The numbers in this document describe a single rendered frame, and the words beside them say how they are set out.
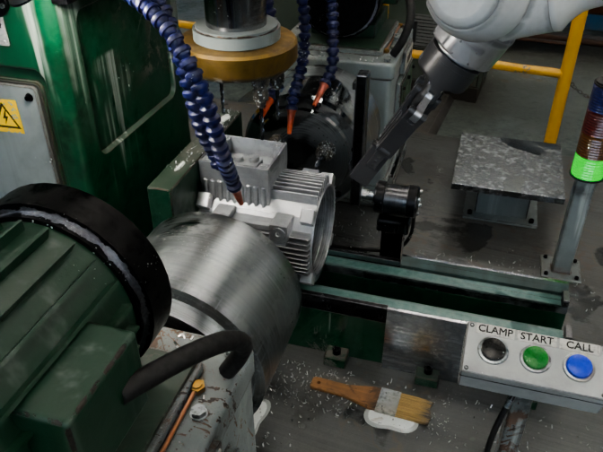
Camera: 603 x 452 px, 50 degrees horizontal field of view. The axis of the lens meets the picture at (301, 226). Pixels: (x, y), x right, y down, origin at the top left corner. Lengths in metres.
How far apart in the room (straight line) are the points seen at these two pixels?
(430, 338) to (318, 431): 0.24
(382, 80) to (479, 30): 0.82
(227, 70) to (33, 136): 0.30
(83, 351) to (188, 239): 0.38
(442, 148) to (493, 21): 1.28
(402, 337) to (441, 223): 0.49
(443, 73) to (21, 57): 0.56
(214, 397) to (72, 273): 0.20
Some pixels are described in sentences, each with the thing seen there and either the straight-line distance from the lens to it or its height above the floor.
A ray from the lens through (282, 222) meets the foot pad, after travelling 1.02.
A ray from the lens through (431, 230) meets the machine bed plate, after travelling 1.52.
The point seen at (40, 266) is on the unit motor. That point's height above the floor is 1.35.
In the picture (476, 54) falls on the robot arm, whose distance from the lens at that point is 0.83.
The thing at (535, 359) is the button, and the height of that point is 1.07.
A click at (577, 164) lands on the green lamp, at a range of 1.32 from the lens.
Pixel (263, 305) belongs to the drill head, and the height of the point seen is 1.11.
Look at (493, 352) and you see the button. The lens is 0.84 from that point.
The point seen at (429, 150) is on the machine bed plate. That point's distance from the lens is 1.87.
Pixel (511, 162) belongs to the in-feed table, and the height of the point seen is 0.92.
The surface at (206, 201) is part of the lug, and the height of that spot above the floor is 1.08.
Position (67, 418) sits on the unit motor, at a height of 1.31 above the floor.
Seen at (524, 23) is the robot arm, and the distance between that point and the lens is 0.65.
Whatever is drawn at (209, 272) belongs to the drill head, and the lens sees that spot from 0.79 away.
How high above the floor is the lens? 1.64
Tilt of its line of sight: 34 degrees down
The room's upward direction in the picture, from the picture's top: straight up
